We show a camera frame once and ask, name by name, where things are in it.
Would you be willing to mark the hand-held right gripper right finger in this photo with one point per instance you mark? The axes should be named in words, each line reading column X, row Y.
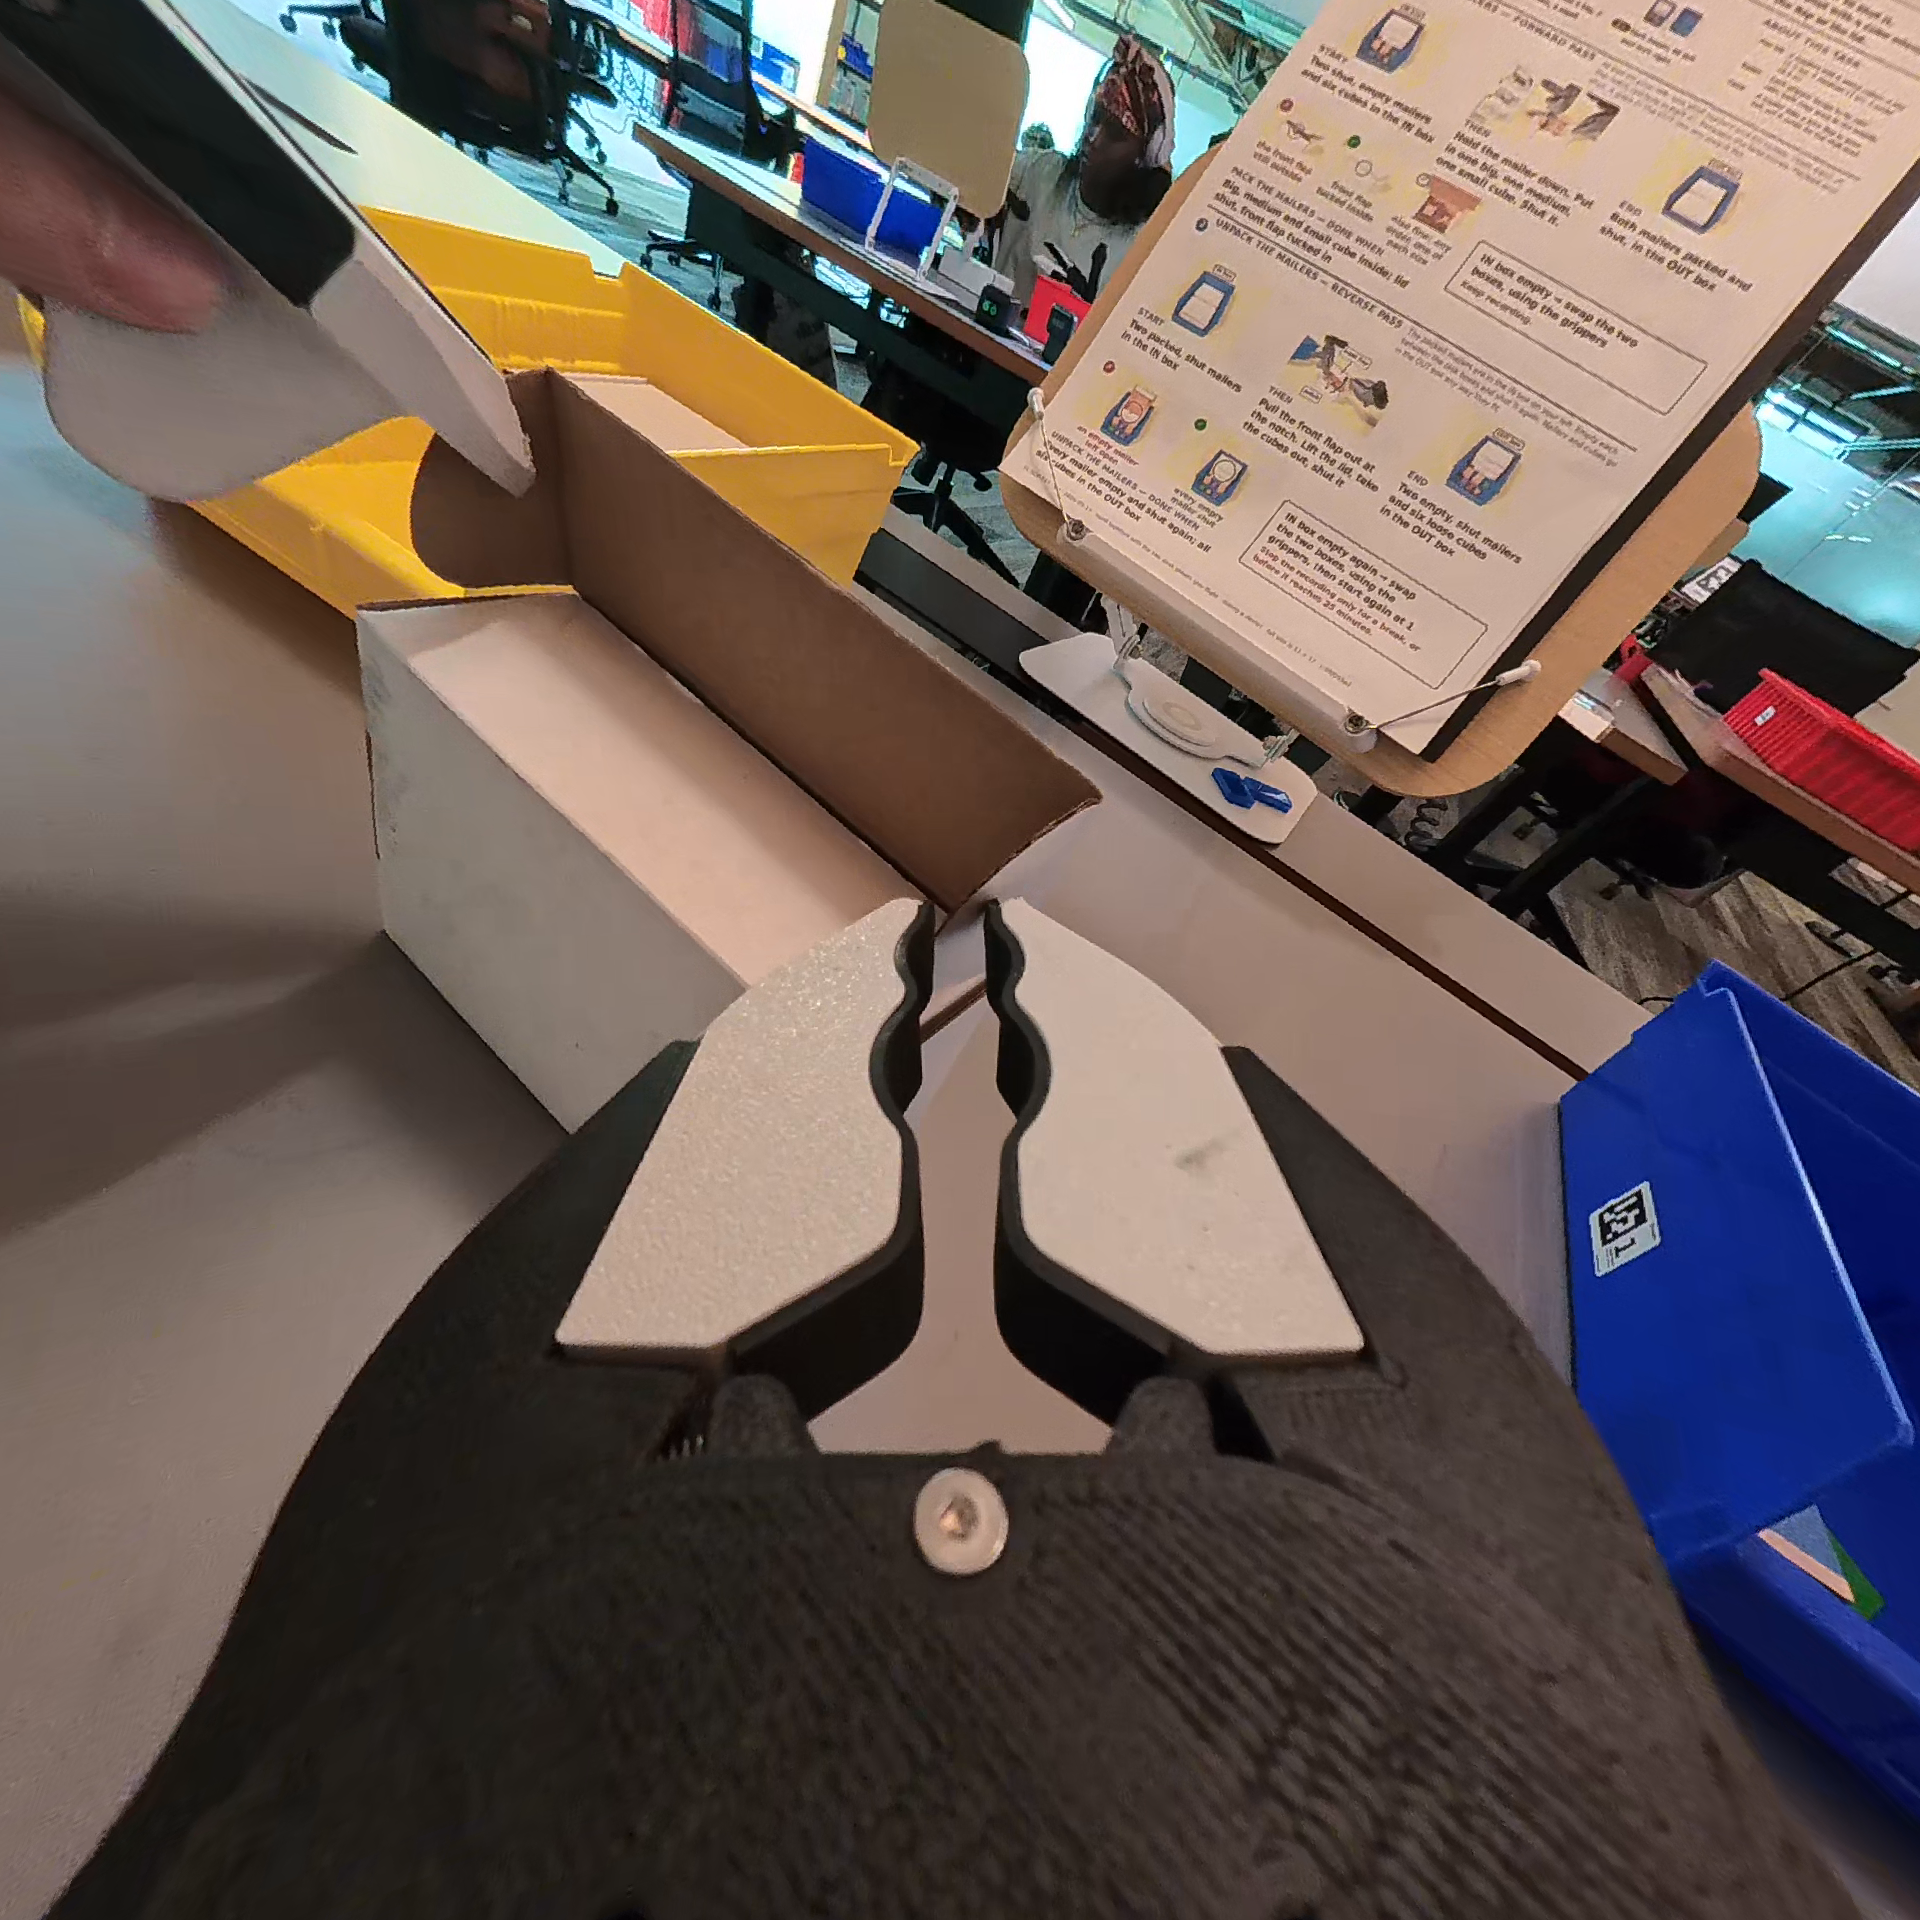
column 1184, row 1202

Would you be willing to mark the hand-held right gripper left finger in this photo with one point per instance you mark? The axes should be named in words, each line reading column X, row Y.
column 750, row 1184

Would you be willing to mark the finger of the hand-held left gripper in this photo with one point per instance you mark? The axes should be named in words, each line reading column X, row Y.
column 226, row 166
column 421, row 375

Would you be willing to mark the yellow plastic bin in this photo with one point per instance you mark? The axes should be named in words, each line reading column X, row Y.
column 675, row 347

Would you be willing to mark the blue plastic bin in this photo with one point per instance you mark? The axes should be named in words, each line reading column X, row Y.
column 1725, row 1349

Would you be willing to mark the green wooden cube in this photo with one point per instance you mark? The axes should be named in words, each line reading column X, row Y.
column 1862, row 1589

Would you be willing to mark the person's left hand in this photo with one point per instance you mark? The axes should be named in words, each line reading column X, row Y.
column 90, row 242

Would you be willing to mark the background wooden table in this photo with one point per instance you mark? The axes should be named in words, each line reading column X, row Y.
column 840, row 278
column 1786, row 820
column 482, row 195

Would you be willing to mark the black office chair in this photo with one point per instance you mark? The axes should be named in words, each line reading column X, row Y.
column 720, row 76
column 510, row 60

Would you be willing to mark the small blue clip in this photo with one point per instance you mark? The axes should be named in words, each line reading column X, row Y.
column 1248, row 790

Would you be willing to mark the white board stand base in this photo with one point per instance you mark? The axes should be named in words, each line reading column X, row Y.
column 1156, row 735

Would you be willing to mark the small blue bin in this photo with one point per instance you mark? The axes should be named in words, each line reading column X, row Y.
column 863, row 189

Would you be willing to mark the black timer green display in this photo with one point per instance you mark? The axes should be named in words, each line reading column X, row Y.
column 997, row 307

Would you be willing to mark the brown cardboard sheet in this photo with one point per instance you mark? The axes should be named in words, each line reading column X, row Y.
column 944, row 91

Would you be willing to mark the red black device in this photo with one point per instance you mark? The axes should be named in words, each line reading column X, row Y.
column 1060, row 318

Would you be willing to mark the red plastic basket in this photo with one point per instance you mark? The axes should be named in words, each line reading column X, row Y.
column 1829, row 750

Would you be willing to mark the printed instruction board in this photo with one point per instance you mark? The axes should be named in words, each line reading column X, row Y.
column 1424, row 375

